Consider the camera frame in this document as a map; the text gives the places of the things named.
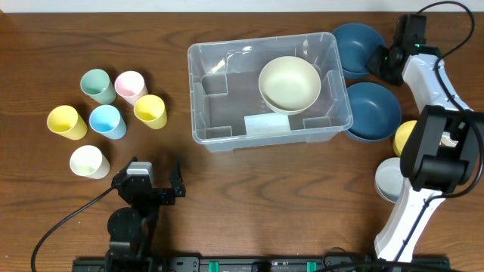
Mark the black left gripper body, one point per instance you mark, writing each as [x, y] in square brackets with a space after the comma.
[145, 208]

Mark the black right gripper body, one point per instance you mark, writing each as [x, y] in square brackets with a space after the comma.
[381, 61]

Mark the dark blue bowl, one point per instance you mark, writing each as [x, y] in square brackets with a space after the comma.
[376, 112]
[356, 43]

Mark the yellow bowl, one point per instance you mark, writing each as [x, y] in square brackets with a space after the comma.
[401, 136]

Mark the beige bowl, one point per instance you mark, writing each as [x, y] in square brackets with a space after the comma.
[289, 85]

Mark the clear plastic storage container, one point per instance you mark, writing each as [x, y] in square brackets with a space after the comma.
[227, 110]

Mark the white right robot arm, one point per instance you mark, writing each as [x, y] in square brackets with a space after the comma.
[438, 160]

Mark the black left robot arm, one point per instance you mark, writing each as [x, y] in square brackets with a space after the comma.
[132, 228]

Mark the cream white cup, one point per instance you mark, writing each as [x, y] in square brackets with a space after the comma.
[89, 162]

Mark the yellow cup right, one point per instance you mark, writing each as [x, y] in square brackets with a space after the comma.
[151, 110]

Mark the yellow cup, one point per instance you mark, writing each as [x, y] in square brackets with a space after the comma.
[151, 110]
[66, 121]

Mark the light blue cup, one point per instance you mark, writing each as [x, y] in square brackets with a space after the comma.
[107, 121]

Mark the yellow cup left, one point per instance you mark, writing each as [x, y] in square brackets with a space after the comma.
[66, 121]

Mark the pink cup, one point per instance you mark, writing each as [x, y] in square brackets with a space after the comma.
[131, 86]

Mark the green cup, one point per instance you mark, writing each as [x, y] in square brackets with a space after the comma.
[97, 85]

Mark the light grey bowl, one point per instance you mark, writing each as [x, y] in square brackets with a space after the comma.
[388, 179]

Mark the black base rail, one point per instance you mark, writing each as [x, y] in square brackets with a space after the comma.
[329, 262]

